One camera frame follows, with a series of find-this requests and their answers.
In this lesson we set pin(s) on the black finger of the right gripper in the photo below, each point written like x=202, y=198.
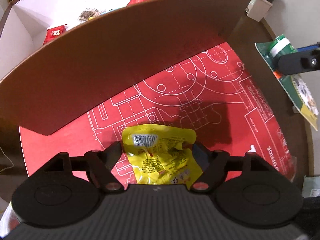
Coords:
x=310, y=47
x=299, y=62

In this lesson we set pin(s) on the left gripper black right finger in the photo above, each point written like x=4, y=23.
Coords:
x=212, y=164

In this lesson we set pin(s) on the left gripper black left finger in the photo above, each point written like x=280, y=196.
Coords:
x=100, y=165

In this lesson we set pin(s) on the green mentholatum blister card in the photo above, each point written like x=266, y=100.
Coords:
x=294, y=86

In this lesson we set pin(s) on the red candy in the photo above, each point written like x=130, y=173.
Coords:
x=54, y=32

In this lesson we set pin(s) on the cotton swab bag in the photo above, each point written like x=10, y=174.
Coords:
x=88, y=14

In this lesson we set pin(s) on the white trash bin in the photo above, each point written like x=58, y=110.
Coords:
x=257, y=9

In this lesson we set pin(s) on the red flattened cardboard mat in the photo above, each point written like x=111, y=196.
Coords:
x=211, y=93

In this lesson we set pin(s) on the brown cardboard box white inside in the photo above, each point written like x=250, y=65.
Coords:
x=46, y=86

